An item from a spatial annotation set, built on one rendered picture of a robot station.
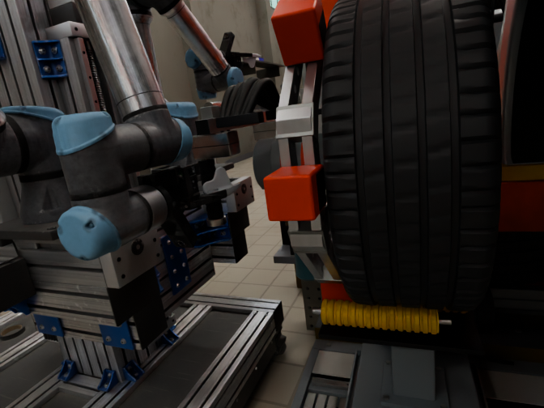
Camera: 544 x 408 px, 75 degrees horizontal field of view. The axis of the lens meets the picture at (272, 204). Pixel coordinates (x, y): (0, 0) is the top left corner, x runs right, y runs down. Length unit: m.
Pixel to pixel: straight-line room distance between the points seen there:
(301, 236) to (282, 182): 0.15
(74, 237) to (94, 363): 0.87
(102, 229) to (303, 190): 0.28
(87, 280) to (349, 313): 0.56
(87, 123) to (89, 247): 0.16
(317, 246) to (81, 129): 0.41
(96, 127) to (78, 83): 0.56
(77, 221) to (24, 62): 0.67
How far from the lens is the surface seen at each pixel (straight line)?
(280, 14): 0.65
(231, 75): 1.39
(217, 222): 0.79
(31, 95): 1.13
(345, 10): 0.68
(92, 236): 0.51
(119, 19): 0.66
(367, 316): 0.84
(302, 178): 0.51
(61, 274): 0.88
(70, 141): 0.52
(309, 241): 0.64
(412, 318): 0.83
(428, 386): 1.06
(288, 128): 0.60
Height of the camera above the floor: 0.98
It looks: 14 degrees down
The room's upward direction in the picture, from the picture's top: 8 degrees counter-clockwise
